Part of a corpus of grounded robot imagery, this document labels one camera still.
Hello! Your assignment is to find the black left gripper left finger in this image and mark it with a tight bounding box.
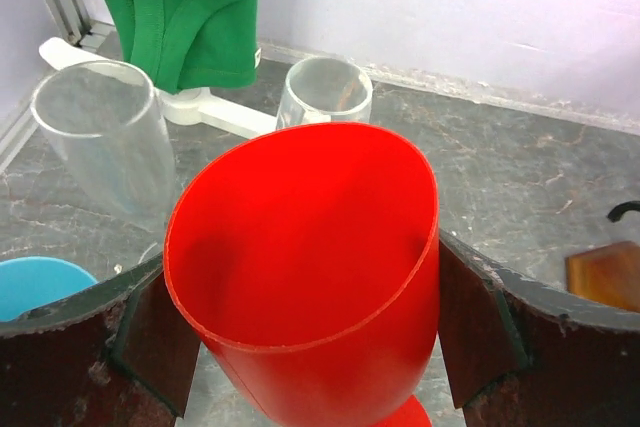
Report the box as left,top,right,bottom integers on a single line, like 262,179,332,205
1,256,200,426

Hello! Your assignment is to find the clear wine glass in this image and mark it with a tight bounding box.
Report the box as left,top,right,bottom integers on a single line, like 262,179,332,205
29,60,176,261

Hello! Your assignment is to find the green cloth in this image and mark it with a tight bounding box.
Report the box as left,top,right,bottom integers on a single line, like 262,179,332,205
105,0,260,94

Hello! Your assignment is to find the gold wire wine glass rack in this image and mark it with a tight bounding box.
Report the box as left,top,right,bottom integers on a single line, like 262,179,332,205
564,200,640,313

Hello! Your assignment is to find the white clothes rack stand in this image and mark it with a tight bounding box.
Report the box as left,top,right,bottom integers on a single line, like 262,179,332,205
38,36,279,139

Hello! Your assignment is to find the red plastic wine glass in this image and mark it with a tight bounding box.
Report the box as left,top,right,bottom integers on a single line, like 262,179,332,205
163,122,440,426

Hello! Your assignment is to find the blue plastic wine glass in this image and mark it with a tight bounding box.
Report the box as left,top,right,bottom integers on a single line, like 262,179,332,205
1,256,98,322

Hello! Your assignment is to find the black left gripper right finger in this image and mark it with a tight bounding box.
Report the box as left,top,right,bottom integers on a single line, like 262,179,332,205
438,231,639,426

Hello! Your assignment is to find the small clear glass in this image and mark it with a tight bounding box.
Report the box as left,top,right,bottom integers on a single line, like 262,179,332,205
275,57,373,130

